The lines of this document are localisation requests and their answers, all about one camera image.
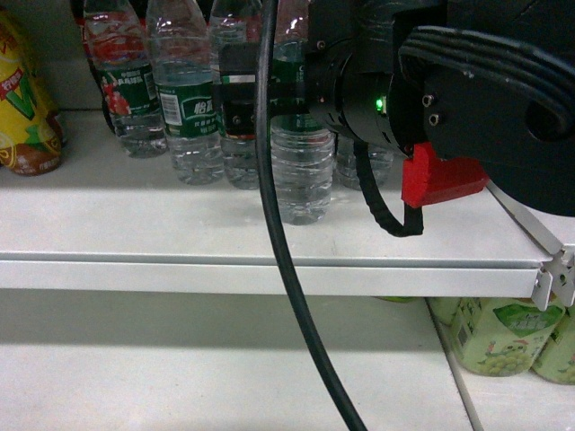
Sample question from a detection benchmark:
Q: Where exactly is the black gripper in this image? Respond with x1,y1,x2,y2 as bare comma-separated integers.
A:
212,1,350,139

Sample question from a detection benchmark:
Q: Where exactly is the clear water bottle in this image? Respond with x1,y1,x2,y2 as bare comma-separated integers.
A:
270,1,335,225

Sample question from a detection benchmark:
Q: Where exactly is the water bottle red players label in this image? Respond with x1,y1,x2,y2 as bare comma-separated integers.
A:
208,1,261,189

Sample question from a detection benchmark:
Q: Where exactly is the water bottle right back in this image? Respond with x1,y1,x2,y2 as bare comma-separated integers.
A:
335,135,394,190

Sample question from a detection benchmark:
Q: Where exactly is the water bottle barcode label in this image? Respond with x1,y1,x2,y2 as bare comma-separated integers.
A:
146,0,224,185

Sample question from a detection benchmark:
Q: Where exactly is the water bottle far left back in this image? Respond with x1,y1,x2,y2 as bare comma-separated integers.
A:
84,1,167,159

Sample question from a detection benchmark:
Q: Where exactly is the white metal shelf board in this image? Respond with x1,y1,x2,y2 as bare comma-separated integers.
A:
1,111,550,297

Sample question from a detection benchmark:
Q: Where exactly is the white right shelf board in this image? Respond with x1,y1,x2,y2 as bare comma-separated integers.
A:
487,182,574,310

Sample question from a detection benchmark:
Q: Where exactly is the yellow lemon tea bottle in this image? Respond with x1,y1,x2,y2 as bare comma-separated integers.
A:
1,7,64,176

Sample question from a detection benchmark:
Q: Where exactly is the green grape drink bottle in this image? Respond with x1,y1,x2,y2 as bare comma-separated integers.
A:
448,297,566,377

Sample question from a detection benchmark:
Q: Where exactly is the green drink bottle right edge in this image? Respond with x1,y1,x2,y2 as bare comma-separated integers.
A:
532,306,574,385

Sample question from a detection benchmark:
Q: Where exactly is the red plastic bracket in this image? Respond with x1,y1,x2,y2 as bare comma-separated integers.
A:
402,142,490,208

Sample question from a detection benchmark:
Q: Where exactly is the black sleeved thin cable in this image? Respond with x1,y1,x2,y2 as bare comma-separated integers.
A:
352,136,426,238

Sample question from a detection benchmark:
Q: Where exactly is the black thick cable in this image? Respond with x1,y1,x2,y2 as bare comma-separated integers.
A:
255,0,369,431

